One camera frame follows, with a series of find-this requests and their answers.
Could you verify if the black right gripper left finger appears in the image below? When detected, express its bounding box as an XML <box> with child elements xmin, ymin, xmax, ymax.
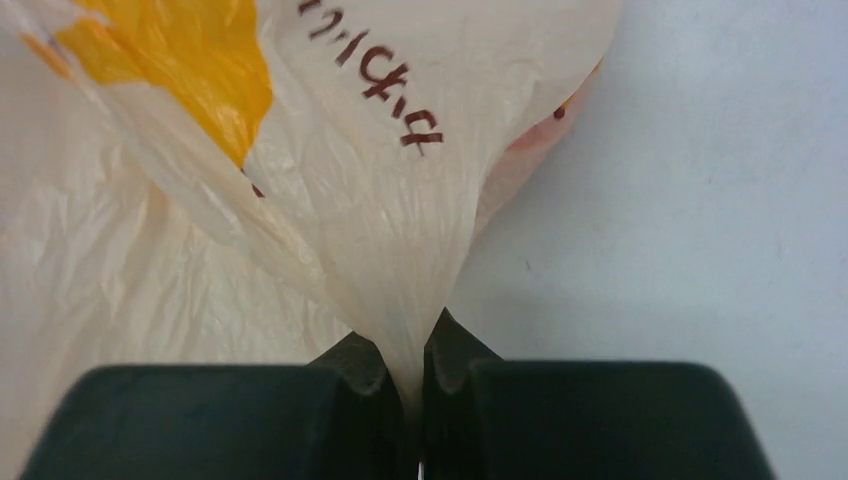
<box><xmin>22</xmin><ymin>334</ymin><xmax>414</xmax><ymax>479</ymax></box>

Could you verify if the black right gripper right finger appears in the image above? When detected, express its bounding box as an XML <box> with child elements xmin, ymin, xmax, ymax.
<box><xmin>422</xmin><ymin>312</ymin><xmax>774</xmax><ymax>479</ymax></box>

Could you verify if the translucent orange plastic bag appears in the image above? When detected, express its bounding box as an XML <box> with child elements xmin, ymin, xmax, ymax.
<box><xmin>1</xmin><ymin>1</ymin><xmax>623</xmax><ymax>479</ymax></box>

